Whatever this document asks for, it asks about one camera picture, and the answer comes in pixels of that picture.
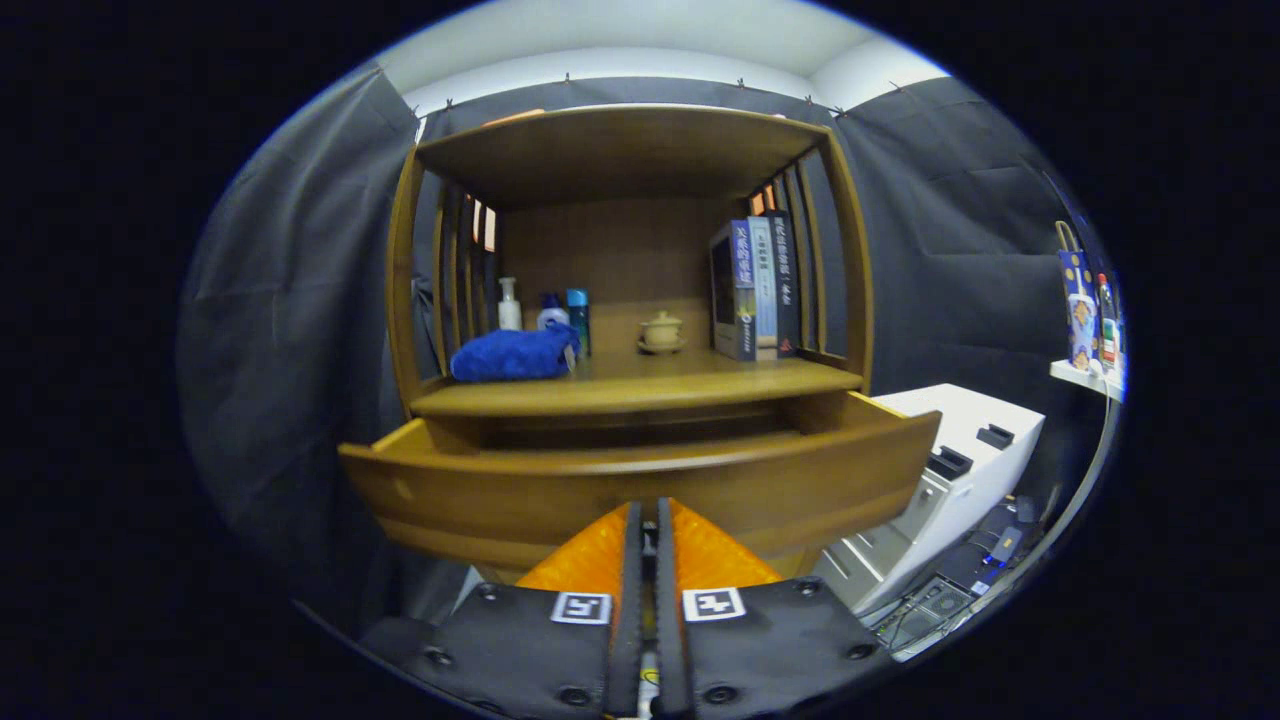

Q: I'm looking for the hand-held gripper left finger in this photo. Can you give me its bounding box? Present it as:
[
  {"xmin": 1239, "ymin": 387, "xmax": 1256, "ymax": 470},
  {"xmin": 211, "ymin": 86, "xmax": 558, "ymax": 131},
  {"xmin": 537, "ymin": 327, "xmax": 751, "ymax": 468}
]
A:
[{"xmin": 360, "ymin": 498, "xmax": 646, "ymax": 720}]

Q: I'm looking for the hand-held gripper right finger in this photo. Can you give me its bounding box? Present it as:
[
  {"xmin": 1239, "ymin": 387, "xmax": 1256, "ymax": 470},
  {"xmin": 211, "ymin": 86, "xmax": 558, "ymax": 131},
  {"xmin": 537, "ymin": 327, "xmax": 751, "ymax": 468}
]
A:
[{"xmin": 655, "ymin": 497, "xmax": 896, "ymax": 720}]

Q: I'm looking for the wooden drawer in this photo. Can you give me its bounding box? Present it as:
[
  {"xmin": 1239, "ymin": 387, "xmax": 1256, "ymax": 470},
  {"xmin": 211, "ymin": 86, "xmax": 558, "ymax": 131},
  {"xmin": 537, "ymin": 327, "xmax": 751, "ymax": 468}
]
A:
[{"xmin": 338, "ymin": 390, "xmax": 943, "ymax": 583}]

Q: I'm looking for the wooden countertop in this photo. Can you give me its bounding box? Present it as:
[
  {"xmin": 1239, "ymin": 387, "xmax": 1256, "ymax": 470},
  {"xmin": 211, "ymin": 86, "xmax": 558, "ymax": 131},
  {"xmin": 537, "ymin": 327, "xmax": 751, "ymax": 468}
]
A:
[{"xmin": 408, "ymin": 345, "xmax": 866, "ymax": 419}]

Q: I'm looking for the white drawer unit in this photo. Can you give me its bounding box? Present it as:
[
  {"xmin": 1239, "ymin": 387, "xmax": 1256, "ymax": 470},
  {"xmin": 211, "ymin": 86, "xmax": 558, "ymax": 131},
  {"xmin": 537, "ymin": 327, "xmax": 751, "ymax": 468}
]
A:
[{"xmin": 812, "ymin": 383, "xmax": 1046, "ymax": 616}]

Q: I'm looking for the wooden cabinet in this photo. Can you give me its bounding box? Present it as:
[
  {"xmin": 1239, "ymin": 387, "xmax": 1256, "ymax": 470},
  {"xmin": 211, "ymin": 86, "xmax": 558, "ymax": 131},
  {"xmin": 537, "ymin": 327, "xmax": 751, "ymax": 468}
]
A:
[{"xmin": 338, "ymin": 103, "xmax": 943, "ymax": 586}]

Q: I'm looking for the grey electronic device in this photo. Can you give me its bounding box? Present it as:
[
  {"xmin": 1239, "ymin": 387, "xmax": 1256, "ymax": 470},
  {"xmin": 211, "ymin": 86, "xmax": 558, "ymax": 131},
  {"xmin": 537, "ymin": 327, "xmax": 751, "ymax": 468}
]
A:
[{"xmin": 878, "ymin": 575, "xmax": 976, "ymax": 651}]

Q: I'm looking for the blue folded towel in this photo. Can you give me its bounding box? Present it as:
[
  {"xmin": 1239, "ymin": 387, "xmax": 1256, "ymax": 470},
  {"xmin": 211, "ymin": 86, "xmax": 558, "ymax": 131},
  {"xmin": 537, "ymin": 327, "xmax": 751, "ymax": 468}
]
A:
[{"xmin": 450, "ymin": 322, "xmax": 582, "ymax": 383}]

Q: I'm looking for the book with pale blue spine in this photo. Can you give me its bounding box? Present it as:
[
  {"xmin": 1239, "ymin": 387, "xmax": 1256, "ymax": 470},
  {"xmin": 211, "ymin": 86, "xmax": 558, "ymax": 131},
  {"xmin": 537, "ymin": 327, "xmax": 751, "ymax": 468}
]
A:
[{"xmin": 748, "ymin": 216, "xmax": 779, "ymax": 361}]

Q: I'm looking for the black book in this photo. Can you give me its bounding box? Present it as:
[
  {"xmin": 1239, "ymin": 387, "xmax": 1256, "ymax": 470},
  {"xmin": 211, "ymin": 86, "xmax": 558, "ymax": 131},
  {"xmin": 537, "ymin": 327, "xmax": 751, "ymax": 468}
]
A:
[{"xmin": 765, "ymin": 209, "xmax": 802, "ymax": 359}]

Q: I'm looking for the black backdrop cloth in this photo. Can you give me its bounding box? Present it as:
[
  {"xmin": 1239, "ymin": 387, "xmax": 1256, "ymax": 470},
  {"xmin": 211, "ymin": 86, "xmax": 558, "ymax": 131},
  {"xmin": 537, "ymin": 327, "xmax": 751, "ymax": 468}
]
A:
[{"xmin": 178, "ymin": 62, "xmax": 1126, "ymax": 621}]

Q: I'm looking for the white side table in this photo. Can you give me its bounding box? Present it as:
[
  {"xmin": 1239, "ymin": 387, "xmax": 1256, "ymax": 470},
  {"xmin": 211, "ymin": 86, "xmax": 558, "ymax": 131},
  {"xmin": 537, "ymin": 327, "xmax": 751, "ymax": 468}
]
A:
[{"xmin": 890, "ymin": 358, "xmax": 1127, "ymax": 663}]

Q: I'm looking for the printed cup with straw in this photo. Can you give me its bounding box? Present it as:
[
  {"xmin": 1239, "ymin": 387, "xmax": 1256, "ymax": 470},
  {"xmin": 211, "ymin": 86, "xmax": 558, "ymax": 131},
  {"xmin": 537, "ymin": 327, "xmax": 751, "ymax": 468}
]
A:
[{"xmin": 1068, "ymin": 293, "xmax": 1098, "ymax": 371}]

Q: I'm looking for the clear bottle with red label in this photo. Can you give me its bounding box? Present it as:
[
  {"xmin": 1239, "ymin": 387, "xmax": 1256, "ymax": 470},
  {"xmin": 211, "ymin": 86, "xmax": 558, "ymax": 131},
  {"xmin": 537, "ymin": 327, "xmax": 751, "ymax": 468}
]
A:
[{"xmin": 1097, "ymin": 273, "xmax": 1117, "ymax": 366}]

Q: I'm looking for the blue dotted paper bag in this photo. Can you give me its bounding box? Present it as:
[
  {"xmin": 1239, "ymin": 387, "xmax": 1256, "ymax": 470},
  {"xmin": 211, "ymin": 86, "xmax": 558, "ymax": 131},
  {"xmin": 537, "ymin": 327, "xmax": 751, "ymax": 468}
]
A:
[{"xmin": 1056, "ymin": 220, "xmax": 1101, "ymax": 371}]

